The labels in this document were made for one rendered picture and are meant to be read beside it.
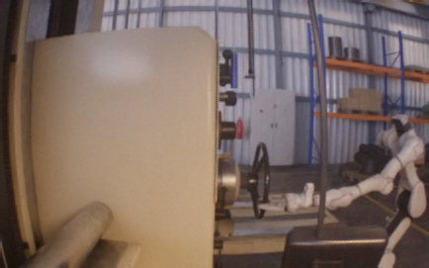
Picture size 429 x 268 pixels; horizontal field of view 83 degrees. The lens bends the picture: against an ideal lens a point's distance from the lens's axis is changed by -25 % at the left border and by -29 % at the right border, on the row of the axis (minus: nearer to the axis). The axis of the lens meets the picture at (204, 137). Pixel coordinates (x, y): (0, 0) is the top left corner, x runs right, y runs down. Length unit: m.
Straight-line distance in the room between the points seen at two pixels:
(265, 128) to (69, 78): 7.60
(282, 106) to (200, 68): 7.58
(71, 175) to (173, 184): 0.35
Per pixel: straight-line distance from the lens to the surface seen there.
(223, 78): 1.05
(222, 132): 1.20
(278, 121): 8.47
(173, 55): 0.95
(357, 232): 0.95
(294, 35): 9.49
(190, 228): 1.01
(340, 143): 9.82
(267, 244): 2.31
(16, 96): 1.05
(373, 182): 1.58
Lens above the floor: 1.65
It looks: 6 degrees down
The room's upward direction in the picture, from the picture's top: 1 degrees clockwise
